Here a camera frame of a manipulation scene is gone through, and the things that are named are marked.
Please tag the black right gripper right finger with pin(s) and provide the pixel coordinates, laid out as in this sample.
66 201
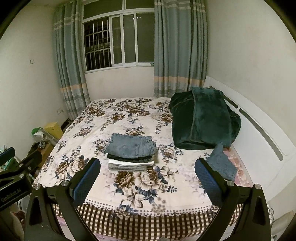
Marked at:
253 222

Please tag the pink pillow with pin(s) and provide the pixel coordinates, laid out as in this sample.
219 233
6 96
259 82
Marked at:
242 177

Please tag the light blue denim shorts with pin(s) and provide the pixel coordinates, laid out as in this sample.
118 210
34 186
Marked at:
131 147

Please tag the white bed headboard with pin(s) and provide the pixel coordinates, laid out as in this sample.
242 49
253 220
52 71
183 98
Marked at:
266 151

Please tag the dark folded jeans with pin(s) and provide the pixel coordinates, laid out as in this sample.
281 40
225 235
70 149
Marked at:
131 160

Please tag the green white plastic bag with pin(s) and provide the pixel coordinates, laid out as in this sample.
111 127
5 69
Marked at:
38 134

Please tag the brown cardboard box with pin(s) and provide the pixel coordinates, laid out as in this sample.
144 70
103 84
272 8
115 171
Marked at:
45 152

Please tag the teal curtain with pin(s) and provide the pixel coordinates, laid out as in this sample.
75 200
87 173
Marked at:
67 45
180 46

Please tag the left teal curtain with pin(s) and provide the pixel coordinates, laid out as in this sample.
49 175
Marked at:
67 45

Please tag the window with metal bars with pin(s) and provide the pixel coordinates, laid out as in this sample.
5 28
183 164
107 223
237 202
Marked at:
118 33

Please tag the dark green plush blanket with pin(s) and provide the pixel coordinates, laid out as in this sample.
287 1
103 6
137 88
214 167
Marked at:
202 119

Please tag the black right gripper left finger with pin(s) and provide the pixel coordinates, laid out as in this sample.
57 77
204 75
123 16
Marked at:
41 220

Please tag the grey folded garment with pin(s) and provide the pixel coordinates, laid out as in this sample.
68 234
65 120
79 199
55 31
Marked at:
127 168

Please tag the floral bed sheet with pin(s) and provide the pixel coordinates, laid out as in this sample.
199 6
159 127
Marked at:
148 199

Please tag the right teal curtain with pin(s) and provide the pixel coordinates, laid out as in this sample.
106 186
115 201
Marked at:
180 46

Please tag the yellow cardboard box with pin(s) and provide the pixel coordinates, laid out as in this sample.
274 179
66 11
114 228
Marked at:
54 129

